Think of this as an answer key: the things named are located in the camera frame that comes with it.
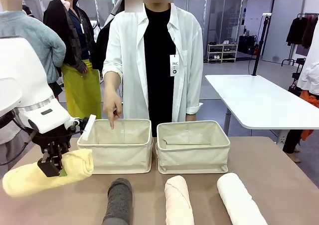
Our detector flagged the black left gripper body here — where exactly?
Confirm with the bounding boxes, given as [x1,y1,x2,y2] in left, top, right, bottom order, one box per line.
[34,125,76,157]

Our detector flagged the yellow towel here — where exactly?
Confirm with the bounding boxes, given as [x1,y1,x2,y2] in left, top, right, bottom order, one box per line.
[1,149,95,198]

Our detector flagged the pink towel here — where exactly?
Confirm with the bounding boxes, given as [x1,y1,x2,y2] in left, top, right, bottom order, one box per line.
[164,175,195,225]

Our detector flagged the white towel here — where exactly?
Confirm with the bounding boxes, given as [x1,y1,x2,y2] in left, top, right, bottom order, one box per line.
[216,172,269,225]

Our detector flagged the person's right forearm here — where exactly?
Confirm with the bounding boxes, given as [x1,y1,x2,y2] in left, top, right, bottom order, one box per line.
[103,71,123,87]

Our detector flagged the person's right hand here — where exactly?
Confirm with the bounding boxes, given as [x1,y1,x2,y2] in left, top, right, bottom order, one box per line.
[103,84,123,130]

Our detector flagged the beige fabric basket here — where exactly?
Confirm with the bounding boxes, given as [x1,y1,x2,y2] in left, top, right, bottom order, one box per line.
[77,118,153,175]
[156,120,231,175]

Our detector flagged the gray rolled towel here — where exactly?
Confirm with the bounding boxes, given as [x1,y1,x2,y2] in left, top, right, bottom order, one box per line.
[101,177,134,225]

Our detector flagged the mannequin in gray fleece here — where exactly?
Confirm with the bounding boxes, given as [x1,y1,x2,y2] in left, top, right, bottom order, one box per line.
[0,0,67,99]

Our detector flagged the person in black coat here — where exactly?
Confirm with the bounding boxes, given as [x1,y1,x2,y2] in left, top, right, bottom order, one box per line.
[95,0,125,78]

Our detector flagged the person in white shirt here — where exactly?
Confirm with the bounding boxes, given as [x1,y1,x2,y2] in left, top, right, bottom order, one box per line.
[103,0,204,138]

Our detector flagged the white name tag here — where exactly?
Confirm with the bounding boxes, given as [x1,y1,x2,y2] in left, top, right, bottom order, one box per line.
[169,54,180,77]

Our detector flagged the wooden shoe rack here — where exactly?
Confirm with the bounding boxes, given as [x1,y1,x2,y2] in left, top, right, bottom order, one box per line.
[207,43,238,63]

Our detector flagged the white table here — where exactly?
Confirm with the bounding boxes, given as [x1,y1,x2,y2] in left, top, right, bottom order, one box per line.
[204,74,319,145]

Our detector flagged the black suitcase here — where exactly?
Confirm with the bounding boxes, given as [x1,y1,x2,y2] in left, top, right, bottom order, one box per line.
[238,34,257,54]

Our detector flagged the black tripod pole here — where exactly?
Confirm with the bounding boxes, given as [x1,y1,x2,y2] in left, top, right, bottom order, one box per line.
[252,13,272,76]

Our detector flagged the black cart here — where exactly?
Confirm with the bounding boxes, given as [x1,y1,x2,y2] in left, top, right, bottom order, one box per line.
[281,57,307,86]

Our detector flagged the rack with dark clothes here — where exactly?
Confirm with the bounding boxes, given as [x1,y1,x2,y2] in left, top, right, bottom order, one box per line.
[286,12,319,50]

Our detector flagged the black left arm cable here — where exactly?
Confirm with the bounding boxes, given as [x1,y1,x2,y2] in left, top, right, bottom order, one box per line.
[0,109,40,166]

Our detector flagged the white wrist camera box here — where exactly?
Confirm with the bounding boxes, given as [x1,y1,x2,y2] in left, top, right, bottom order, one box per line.
[81,114,97,142]

